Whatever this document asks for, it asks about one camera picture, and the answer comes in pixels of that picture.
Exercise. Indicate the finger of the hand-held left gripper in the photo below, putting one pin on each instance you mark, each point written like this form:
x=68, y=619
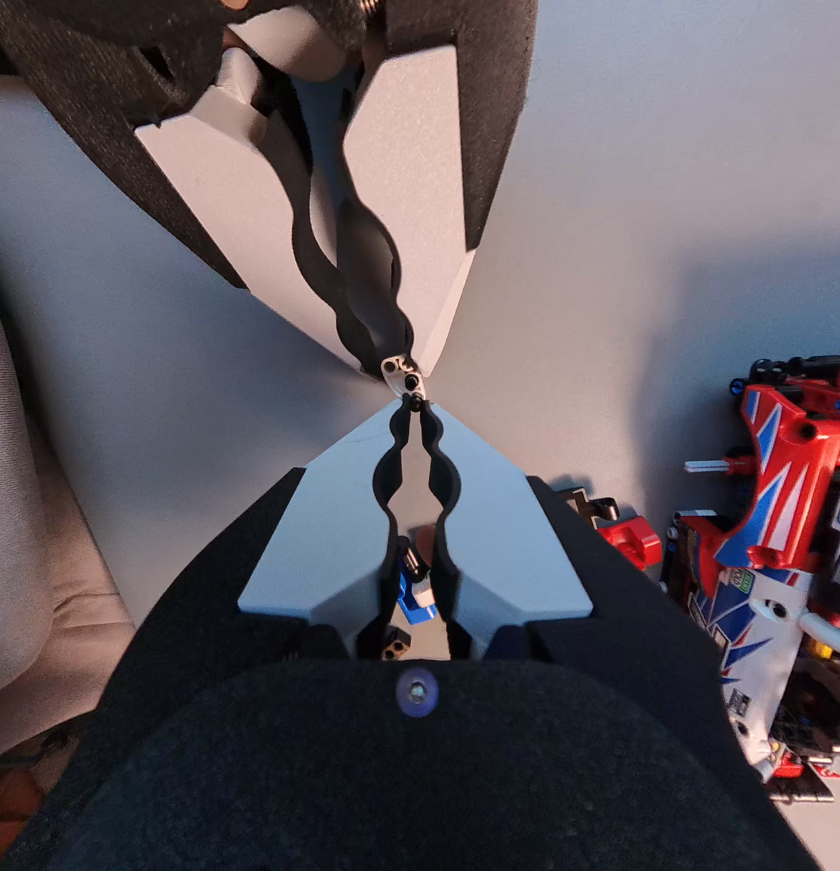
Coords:
x=420, y=170
x=223, y=190

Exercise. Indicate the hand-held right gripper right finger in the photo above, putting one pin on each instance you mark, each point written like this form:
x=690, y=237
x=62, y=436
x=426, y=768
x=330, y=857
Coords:
x=515, y=551

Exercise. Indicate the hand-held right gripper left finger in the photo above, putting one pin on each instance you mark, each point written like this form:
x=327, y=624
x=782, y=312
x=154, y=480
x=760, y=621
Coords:
x=311, y=544

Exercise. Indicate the red lego piece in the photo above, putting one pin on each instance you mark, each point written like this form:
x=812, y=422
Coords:
x=634, y=541

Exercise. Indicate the white lego liftarm piece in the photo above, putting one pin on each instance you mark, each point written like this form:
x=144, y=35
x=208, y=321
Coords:
x=395, y=371

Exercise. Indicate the lego race car model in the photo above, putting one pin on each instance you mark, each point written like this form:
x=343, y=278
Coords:
x=780, y=476

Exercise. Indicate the black lego panel assembly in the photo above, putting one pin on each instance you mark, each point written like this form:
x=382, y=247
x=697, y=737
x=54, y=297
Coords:
x=600, y=507

